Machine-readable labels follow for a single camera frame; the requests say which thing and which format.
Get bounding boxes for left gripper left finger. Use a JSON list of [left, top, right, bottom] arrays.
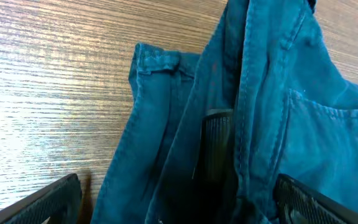
[[0, 174, 82, 224]]

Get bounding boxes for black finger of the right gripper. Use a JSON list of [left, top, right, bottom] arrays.
[[195, 109, 233, 183]]

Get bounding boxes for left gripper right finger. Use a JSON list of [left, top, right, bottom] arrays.
[[273, 174, 358, 224]]

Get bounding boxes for navy blue shorts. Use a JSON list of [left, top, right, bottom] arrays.
[[91, 0, 358, 223]]

